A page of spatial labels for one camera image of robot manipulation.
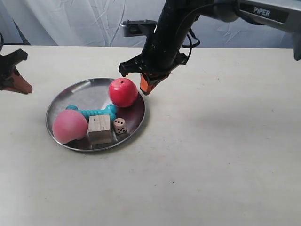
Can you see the small wooden die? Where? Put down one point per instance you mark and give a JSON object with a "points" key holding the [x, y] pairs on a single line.
{"points": [[119, 125]]}

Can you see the wooden cube block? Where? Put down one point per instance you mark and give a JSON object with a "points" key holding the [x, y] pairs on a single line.
{"points": [[99, 129]]}

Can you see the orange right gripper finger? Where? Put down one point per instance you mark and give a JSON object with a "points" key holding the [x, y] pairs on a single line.
{"points": [[150, 81]]}

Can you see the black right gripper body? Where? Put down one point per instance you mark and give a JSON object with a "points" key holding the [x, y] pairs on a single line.
{"points": [[160, 54]]}

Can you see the pink toy peach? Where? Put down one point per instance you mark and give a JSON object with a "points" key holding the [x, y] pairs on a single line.
{"points": [[69, 125]]}

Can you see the teal rubber bone toy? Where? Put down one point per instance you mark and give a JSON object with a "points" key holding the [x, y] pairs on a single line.
{"points": [[110, 110]]}

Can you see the red toy apple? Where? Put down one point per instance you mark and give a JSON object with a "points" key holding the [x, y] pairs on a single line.
{"points": [[122, 92]]}

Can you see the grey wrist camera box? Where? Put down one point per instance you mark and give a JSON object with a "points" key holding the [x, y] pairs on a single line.
{"points": [[135, 28]]}

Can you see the round steel plate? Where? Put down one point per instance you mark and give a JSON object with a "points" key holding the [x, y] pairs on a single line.
{"points": [[93, 94]]}

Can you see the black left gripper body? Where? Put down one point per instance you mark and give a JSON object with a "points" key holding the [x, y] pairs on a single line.
{"points": [[9, 61]]}

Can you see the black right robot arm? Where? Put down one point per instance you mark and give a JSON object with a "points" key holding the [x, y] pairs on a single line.
{"points": [[284, 15]]}

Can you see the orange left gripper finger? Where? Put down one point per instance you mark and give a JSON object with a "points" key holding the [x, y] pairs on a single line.
{"points": [[16, 83]]}

